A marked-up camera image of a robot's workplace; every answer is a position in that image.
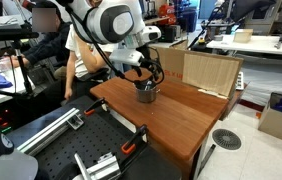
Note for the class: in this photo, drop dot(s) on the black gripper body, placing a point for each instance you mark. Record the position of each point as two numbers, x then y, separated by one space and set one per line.
146 75

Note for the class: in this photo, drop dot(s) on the black and white marker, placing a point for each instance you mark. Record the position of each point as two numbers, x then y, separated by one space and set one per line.
149 85

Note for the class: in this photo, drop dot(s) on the small steel pot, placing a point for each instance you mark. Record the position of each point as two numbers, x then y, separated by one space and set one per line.
146 96

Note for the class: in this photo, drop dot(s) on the black chair armrest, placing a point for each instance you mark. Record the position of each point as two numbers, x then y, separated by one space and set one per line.
94 74

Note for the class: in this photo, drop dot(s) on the black clamp with orange grip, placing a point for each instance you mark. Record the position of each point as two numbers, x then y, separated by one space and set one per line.
134 140
96 104

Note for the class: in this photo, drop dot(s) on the cardboard panel box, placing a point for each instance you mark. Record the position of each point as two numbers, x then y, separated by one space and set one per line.
211 73

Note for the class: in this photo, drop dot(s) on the person in white t-shirt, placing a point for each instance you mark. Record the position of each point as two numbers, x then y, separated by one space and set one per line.
81 63

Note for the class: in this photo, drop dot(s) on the black perforated breadboard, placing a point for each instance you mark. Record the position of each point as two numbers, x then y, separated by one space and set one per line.
91 140

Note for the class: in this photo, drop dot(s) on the black metal bar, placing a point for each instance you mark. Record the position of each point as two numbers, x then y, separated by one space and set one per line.
207 158

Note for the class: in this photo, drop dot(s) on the round floor drain grille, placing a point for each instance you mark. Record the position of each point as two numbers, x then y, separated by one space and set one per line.
226 139

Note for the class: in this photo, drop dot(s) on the small wooden box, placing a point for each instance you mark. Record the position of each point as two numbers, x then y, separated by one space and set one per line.
242 35

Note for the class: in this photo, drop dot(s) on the person in dark jacket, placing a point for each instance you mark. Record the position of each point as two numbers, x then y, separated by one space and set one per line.
47 46

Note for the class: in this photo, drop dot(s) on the white table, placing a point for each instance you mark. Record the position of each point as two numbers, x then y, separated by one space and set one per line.
257 45

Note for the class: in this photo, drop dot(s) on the black tripod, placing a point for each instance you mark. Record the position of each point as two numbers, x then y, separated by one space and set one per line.
22 68

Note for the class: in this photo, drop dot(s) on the cardboard box on floor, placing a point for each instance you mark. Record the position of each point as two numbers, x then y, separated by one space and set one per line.
277 126

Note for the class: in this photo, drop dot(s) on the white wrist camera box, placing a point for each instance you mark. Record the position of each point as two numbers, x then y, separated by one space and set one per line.
126 57

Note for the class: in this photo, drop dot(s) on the short aluminium extrusion bracket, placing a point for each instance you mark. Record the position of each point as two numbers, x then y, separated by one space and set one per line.
106 166

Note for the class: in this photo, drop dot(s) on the long aluminium extrusion rail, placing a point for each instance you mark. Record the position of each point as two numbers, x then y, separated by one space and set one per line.
47 131

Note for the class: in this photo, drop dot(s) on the black camera on tripod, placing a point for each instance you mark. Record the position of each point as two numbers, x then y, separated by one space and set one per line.
11 33

